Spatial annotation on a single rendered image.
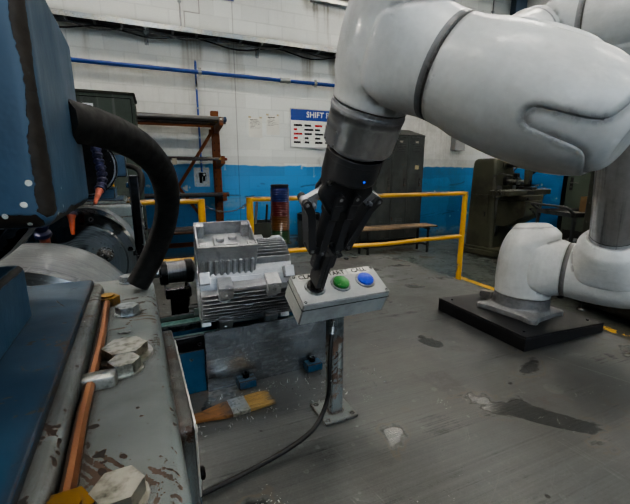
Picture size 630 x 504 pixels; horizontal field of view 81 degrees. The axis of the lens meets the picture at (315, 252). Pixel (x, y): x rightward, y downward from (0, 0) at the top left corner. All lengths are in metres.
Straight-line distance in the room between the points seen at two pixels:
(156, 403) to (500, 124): 0.31
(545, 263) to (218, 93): 5.34
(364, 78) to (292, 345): 0.62
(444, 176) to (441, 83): 7.45
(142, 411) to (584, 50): 0.36
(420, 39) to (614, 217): 0.78
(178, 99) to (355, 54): 5.54
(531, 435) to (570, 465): 0.07
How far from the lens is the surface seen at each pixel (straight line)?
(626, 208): 1.06
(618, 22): 0.88
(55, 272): 0.46
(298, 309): 0.61
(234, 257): 0.77
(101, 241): 1.03
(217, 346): 0.82
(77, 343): 0.23
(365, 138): 0.44
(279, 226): 1.16
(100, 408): 0.19
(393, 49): 0.39
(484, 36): 0.37
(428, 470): 0.69
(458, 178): 8.06
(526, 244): 1.20
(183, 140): 5.85
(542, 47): 0.36
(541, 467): 0.76
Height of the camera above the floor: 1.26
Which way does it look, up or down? 12 degrees down
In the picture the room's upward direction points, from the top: straight up
